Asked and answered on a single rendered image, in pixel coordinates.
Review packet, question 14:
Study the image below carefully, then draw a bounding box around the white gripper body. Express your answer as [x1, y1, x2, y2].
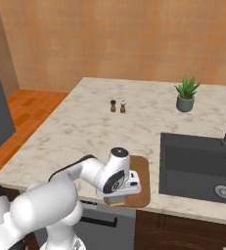
[96, 184, 143, 203]

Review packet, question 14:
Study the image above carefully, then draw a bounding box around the yellow sponge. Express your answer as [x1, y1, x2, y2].
[103, 196, 126, 207]

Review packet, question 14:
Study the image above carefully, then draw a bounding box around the brown wooden cutting board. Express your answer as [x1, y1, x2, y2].
[103, 154, 152, 209]

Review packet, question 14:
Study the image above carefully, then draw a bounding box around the grey dishwasher front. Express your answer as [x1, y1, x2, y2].
[72, 199, 137, 250]

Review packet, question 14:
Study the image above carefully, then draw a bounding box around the dark wooden cupboard door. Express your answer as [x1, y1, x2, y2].
[133, 209, 226, 250]

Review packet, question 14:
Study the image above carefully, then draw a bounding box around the dark grey sink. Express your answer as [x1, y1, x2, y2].
[158, 131, 226, 206]

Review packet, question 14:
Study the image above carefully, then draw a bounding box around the green plant in grey pot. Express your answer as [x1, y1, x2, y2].
[173, 75, 202, 113]

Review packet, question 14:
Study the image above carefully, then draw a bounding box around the black dishwasher handle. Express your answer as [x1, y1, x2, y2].
[79, 214, 118, 229]

